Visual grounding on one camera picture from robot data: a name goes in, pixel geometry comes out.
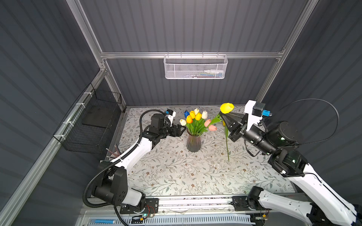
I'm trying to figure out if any orange yellow artificial tulip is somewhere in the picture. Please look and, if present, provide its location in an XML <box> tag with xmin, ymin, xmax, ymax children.
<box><xmin>186</xmin><ymin>115</ymin><xmax>193</xmax><ymax>124</ymax></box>

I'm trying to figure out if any yellow tulip with stem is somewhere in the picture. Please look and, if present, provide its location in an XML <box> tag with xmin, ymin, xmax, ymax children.
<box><xmin>189</xmin><ymin>111</ymin><xmax>196</xmax><ymax>119</ymax></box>
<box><xmin>222</xmin><ymin>121</ymin><xmax>230</xmax><ymax>161</ymax></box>

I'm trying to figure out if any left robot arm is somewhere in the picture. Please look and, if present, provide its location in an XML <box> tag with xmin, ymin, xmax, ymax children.
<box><xmin>82</xmin><ymin>109</ymin><xmax>186</xmax><ymax>211</ymax></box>

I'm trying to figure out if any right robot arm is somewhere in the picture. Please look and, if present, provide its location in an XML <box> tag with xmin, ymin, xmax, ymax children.
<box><xmin>219</xmin><ymin>100</ymin><xmax>362</xmax><ymax>226</ymax></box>

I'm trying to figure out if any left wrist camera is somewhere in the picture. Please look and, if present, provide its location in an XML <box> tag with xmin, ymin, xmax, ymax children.
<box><xmin>165</xmin><ymin>109</ymin><xmax>176</xmax><ymax>123</ymax></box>

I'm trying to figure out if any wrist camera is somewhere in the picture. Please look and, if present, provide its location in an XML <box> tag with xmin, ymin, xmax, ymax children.
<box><xmin>165</xmin><ymin>109</ymin><xmax>176</xmax><ymax>123</ymax></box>
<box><xmin>244</xmin><ymin>100</ymin><xmax>272</xmax><ymax>131</ymax></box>

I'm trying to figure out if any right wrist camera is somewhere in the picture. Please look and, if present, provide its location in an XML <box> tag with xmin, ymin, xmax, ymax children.
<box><xmin>244</xmin><ymin>100</ymin><xmax>272</xmax><ymax>131</ymax></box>

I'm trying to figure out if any white wire mesh basket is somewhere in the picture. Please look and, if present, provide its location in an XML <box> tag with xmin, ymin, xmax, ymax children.
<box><xmin>163</xmin><ymin>54</ymin><xmax>228</xmax><ymax>80</ymax></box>

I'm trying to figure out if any black wire basket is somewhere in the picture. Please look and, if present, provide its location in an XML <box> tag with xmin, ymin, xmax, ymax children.
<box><xmin>53</xmin><ymin>84</ymin><xmax>123</xmax><ymax>154</ymax></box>

